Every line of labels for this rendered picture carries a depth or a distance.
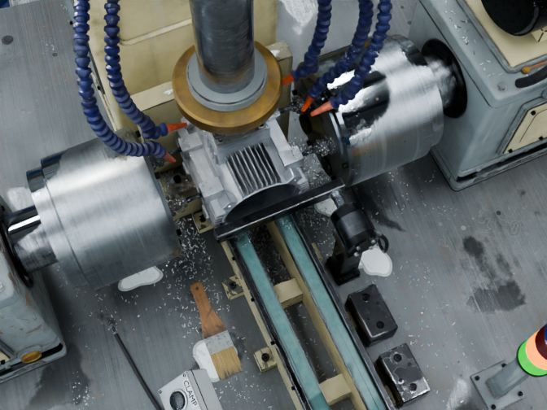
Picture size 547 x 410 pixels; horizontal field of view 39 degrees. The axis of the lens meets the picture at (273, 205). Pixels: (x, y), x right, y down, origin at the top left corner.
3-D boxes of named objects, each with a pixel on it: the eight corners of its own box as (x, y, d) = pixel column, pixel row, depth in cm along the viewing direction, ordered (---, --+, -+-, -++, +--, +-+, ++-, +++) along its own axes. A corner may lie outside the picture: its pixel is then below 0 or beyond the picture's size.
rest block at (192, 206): (162, 198, 165) (155, 172, 154) (192, 185, 167) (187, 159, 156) (172, 221, 163) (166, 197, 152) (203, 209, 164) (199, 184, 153)
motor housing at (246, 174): (179, 163, 155) (168, 112, 138) (265, 129, 159) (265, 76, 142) (217, 247, 148) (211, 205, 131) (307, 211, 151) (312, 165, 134)
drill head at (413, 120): (253, 124, 160) (251, 51, 137) (426, 58, 167) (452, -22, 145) (305, 225, 150) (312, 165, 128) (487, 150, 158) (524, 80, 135)
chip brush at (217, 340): (183, 288, 157) (183, 287, 156) (206, 279, 158) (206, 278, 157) (220, 381, 149) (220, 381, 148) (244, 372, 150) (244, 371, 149)
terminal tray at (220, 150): (192, 115, 142) (188, 93, 136) (245, 95, 144) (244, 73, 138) (216, 168, 138) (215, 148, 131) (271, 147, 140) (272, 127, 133)
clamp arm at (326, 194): (338, 181, 145) (212, 232, 140) (339, 173, 142) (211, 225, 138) (346, 196, 144) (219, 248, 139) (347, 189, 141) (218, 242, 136)
